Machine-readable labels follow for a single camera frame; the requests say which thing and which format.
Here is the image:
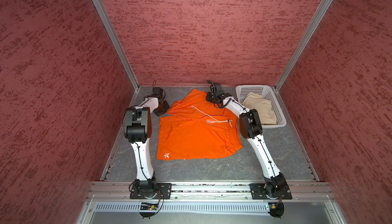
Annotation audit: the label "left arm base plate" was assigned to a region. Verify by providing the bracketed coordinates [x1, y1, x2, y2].
[129, 182, 173, 200]

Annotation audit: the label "right corner aluminium post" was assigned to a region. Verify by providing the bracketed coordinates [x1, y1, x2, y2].
[275, 0, 333, 92]

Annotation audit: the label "corner aluminium post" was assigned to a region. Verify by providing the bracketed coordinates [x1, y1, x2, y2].
[92, 0, 139, 91]
[275, 0, 333, 92]

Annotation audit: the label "left corner aluminium post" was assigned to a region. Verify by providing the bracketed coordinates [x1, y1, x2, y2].
[92, 0, 139, 91]

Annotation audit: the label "beige shorts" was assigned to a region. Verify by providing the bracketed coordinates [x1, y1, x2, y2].
[242, 92, 277, 125]

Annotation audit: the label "aluminium mounting rail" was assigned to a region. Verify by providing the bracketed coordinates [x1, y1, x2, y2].
[87, 181, 336, 203]

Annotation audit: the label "white plastic laundry basket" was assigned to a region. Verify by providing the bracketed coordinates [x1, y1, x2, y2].
[236, 85, 287, 129]

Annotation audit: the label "left controller board with wires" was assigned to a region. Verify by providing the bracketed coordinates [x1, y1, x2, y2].
[139, 190, 164, 219]

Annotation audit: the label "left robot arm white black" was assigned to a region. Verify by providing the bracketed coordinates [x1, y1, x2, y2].
[122, 94, 172, 199]

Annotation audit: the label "orange shorts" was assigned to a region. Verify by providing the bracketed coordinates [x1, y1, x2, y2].
[157, 89, 243, 160]

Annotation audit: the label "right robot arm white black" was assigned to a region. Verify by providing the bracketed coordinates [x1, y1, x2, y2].
[206, 87, 292, 199]

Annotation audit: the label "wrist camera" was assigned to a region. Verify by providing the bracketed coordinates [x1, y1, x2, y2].
[152, 87, 164, 99]
[210, 83, 225, 96]

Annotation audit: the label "controller board with wires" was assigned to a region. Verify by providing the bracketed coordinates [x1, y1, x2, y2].
[267, 195, 285, 219]
[139, 190, 164, 219]

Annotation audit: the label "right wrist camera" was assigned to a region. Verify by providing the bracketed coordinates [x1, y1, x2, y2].
[210, 83, 225, 96]

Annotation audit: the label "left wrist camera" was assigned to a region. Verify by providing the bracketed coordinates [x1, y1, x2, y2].
[152, 87, 164, 99]

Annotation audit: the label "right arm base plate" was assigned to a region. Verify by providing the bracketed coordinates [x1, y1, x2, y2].
[249, 183, 293, 201]

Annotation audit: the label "white slotted cable duct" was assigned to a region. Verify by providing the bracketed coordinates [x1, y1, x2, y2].
[94, 202, 268, 215]

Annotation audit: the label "right controller board with wires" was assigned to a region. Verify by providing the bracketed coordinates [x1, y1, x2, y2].
[267, 195, 285, 219]

